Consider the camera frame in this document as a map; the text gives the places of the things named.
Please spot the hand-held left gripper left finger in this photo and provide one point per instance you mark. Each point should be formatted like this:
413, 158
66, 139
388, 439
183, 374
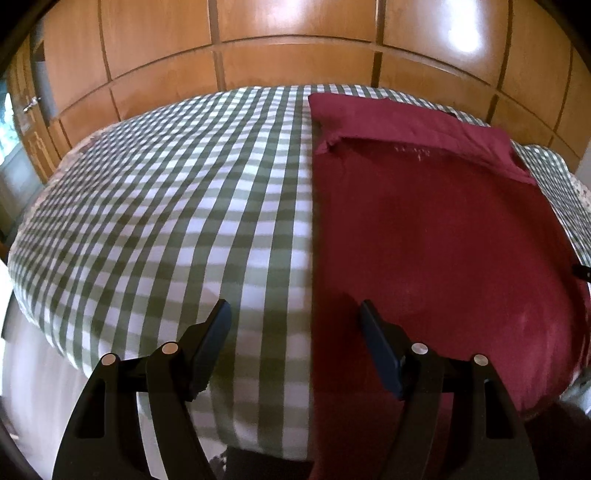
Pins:
214, 341

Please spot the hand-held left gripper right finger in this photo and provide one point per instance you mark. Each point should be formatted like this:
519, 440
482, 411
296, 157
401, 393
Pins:
381, 350

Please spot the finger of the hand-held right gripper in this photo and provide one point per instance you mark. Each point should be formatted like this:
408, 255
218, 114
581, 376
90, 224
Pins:
582, 271

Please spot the dark red cloth garment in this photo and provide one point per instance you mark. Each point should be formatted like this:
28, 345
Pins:
438, 240

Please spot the floral mattress cover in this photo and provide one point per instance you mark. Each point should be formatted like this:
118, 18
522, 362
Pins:
582, 198

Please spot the green checkered bed sheet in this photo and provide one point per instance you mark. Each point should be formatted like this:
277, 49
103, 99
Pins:
161, 207

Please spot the carved wooden door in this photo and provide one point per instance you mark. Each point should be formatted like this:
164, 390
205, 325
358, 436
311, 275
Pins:
39, 147

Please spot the wooden wardrobe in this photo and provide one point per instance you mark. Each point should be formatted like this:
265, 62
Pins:
295, 27

